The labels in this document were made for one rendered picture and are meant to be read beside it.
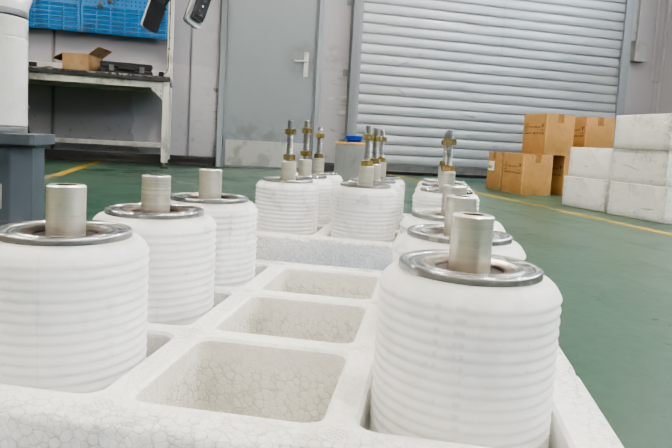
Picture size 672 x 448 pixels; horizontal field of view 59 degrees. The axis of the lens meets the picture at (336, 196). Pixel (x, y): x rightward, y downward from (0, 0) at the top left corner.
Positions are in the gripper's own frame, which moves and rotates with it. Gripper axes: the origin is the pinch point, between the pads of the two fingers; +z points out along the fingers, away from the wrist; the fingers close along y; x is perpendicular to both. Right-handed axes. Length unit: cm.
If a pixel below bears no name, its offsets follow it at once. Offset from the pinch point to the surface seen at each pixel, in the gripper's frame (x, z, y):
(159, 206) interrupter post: -8.9, 22.0, 23.7
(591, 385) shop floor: 55, 28, 40
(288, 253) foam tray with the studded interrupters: 24.9, 22.0, 5.6
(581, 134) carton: 397, -131, -100
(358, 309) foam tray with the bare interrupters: 6.2, 25.4, 33.7
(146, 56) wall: 234, -124, -450
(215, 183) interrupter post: 0.4, 18.0, 17.3
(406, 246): -0.3, 19.9, 40.9
